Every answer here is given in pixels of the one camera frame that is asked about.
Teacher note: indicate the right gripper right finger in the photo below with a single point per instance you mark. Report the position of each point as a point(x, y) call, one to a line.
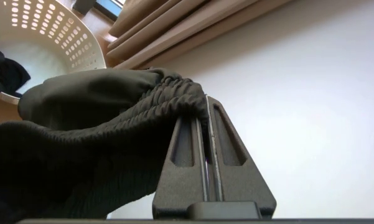
point(242, 186)

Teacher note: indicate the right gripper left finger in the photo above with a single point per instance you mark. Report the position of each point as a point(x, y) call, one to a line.
point(174, 186)

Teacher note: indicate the black shorts with green print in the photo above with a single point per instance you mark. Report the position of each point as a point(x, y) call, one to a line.
point(81, 140)

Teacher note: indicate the black garment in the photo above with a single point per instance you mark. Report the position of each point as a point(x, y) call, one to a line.
point(3, 74)

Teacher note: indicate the white laundry basket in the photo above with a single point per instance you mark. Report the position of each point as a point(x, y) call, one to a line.
point(46, 62)

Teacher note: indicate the brown curtain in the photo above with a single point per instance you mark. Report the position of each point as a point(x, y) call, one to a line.
point(161, 34)

